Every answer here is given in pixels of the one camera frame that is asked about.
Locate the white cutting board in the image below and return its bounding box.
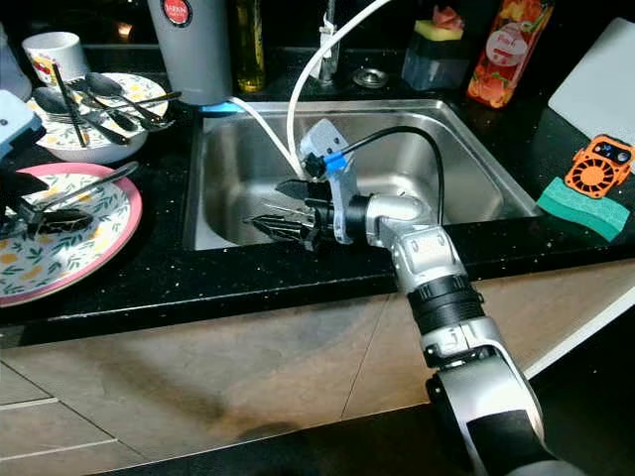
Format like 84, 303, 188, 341
548, 17, 635, 148

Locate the yellow sponge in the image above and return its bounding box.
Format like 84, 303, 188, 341
415, 20, 463, 43

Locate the stainless steel sink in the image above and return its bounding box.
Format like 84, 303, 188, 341
184, 97, 545, 251

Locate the amber oil bottle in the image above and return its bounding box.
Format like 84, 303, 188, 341
236, 0, 267, 95

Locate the white floral bowl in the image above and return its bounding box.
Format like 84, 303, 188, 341
25, 71, 175, 166

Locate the white floral mug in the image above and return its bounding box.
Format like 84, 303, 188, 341
22, 32, 88, 85

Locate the chrome kitchen faucet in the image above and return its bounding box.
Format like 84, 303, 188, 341
316, 0, 343, 85

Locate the dark sponge holder box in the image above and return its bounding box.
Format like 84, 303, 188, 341
402, 35, 465, 92

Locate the small orange fan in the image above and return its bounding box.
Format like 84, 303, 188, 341
564, 134, 634, 199

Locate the thick white faucet hose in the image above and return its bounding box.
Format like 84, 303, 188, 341
285, 0, 398, 179

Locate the long slim metal utensil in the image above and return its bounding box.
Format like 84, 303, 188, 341
71, 93, 184, 121

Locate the pink rimmed floral plate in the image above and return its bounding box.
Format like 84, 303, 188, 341
0, 163, 144, 308

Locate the round chrome hole cover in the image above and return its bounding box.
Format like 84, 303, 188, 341
352, 66, 390, 90

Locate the grey water purifier red logo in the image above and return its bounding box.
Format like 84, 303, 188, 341
147, 0, 234, 108

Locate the dark metal spoon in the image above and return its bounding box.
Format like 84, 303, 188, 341
33, 87, 125, 142
86, 72, 168, 128

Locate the black chopstick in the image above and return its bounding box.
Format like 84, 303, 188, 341
53, 59, 92, 150

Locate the pink scrubber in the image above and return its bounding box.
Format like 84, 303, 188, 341
432, 5, 467, 33

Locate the silver fork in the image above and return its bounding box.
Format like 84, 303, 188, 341
238, 201, 299, 231

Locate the beige cabinet door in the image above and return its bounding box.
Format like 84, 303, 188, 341
397, 258, 635, 417
10, 278, 428, 462

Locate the thin white purifier tube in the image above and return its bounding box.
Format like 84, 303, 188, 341
226, 96, 307, 179

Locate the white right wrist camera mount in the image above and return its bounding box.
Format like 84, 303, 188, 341
300, 117, 358, 244

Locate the black floor mat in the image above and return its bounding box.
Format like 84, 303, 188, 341
99, 402, 457, 476

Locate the green sponge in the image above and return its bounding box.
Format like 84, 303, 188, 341
536, 177, 631, 242

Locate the orange dish soap bottle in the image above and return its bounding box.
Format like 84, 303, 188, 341
466, 0, 555, 108

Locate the beige drawer front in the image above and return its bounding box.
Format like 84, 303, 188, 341
0, 362, 53, 410
0, 397, 122, 463
0, 451, 135, 476

